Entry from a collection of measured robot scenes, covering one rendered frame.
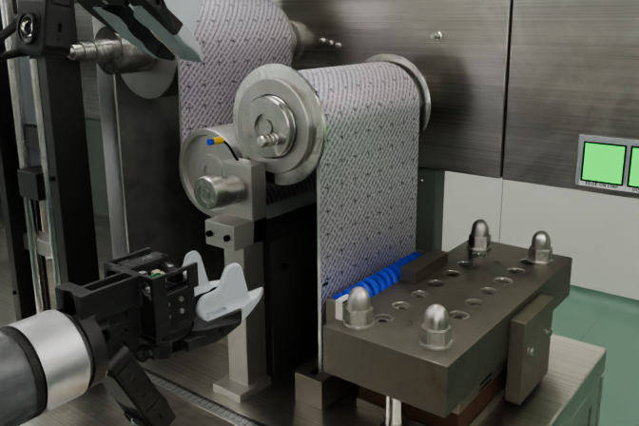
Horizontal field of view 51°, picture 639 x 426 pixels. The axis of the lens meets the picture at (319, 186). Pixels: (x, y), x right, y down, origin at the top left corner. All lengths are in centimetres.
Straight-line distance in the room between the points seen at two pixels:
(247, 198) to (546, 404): 46
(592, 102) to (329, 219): 39
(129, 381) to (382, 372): 28
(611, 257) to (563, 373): 254
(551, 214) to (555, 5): 263
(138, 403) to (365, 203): 40
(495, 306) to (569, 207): 268
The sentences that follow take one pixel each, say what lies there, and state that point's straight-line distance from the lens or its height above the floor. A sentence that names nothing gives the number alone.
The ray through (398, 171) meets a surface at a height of 117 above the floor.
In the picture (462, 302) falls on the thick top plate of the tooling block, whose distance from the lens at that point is 87.
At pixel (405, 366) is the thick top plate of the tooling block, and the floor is 101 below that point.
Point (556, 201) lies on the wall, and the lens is 354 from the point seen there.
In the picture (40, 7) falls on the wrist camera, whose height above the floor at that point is 139.
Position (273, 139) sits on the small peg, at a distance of 79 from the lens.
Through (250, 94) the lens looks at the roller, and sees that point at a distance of 83.
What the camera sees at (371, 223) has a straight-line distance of 91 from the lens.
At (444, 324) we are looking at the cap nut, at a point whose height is 106.
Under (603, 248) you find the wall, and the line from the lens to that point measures 354.
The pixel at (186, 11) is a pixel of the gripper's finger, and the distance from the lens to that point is 65.
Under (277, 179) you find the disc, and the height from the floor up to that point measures 118.
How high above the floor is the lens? 138
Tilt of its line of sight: 14 degrees down
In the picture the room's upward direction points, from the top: straight up
